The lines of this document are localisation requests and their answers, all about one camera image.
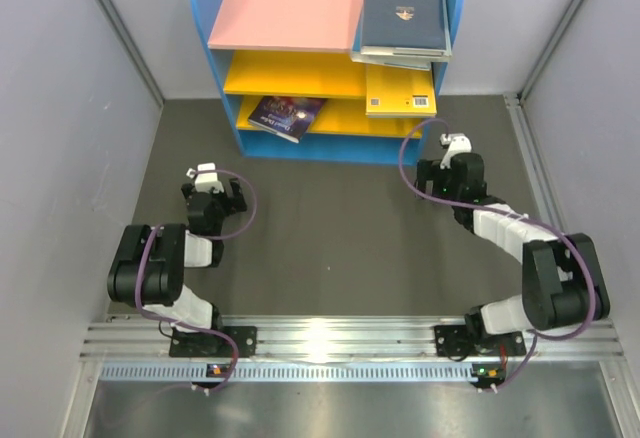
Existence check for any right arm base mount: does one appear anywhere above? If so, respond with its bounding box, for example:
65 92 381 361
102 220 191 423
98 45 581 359
433 324 527 362

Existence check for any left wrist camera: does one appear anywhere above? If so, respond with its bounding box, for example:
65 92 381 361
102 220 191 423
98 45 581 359
186 162 224 193

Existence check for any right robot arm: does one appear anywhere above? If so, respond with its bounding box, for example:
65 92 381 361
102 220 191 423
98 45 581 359
414 152 611 355

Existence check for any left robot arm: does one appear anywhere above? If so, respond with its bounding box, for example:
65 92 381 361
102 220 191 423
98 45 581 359
106 172 248 355

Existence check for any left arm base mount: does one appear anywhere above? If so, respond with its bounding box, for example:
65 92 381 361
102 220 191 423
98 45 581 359
168 326 258 358

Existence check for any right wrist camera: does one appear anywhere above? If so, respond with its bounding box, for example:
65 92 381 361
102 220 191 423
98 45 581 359
439 133 472 169

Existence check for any yellow book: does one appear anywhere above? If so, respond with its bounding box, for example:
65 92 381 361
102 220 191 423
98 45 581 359
366 65 437 115

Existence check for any purple Robinson Crusoe book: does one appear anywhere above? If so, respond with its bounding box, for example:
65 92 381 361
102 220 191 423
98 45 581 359
248 96 327 144

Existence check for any aluminium mounting rail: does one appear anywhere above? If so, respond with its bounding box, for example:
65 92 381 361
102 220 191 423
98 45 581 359
80 315 623 383

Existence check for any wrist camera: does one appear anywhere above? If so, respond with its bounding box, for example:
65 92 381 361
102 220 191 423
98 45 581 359
186 162 224 193
439 133 472 169

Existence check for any light blue book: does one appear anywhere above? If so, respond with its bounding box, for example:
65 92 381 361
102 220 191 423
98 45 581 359
365 113 435 120

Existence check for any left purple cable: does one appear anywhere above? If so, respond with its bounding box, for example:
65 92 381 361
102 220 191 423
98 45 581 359
134 168 259 394

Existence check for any navy blue book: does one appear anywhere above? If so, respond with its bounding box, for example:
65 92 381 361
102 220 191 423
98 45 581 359
357 0 449 55

